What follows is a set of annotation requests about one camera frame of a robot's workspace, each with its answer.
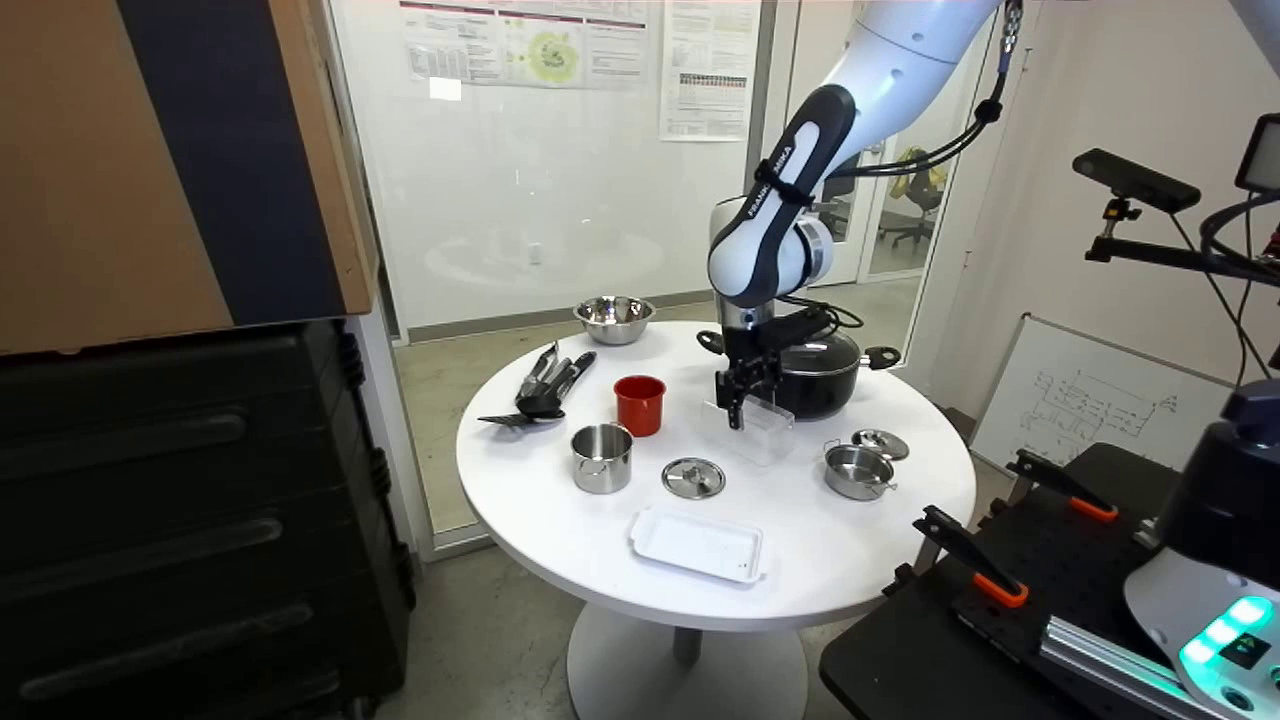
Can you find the cardboard box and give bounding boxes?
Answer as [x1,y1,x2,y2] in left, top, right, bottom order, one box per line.
[0,0,377,357]

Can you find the steel cup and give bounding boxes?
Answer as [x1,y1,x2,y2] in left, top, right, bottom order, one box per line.
[568,423,633,497]

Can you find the red mug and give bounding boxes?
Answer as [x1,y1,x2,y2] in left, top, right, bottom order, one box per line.
[612,375,662,437]

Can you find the black camera on mount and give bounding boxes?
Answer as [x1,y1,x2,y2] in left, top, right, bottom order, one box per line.
[1071,149,1199,270]

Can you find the aluminium rail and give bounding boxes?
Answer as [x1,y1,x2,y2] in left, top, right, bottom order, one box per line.
[1041,616,1215,720]

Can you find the black drawer case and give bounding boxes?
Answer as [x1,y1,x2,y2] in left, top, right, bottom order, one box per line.
[0,326,411,720]

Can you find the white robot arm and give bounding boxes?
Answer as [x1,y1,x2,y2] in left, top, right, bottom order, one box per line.
[709,0,1022,429]

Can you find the small steel pot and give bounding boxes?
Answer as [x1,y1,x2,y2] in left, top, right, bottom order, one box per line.
[825,443,894,499]

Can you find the orange-handled clamp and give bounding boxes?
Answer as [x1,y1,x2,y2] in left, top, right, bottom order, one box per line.
[916,504,1032,613]
[1006,450,1118,524]

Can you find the small flat steel lid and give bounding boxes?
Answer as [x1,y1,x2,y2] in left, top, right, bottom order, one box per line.
[660,457,727,499]

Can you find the large black pot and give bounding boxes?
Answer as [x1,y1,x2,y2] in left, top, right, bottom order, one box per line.
[772,326,899,420]

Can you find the steel mixing bowl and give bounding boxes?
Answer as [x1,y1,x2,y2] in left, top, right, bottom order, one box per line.
[570,296,654,349]

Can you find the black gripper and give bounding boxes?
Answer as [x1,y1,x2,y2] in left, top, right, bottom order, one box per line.
[701,317,782,432]

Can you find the glass pot lid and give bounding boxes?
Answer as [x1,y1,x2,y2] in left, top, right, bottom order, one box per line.
[776,308,860,375]

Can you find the black kitchen utensils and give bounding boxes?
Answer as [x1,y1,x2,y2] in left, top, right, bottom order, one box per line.
[500,343,594,429]

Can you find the far orange-handled clamp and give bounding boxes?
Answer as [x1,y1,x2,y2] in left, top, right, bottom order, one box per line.
[1006,450,1118,524]

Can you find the whiteboard on floor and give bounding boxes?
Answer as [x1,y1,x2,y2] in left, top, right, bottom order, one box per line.
[970,312,1228,469]

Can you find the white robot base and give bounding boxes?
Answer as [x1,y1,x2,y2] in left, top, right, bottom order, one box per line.
[1122,380,1280,720]

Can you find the black perforated mounting board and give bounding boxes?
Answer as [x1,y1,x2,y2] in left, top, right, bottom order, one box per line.
[819,443,1185,720]

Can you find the white rectangular tray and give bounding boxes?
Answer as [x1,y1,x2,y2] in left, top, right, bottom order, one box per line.
[626,513,765,590]

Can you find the wall posters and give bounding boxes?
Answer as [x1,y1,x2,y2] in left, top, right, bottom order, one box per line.
[398,0,758,140]

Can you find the white round table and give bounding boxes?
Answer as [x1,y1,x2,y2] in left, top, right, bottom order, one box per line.
[457,322,977,720]

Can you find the near orange-handled clamp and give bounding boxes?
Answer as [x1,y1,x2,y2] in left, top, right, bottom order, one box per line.
[916,504,1032,613]

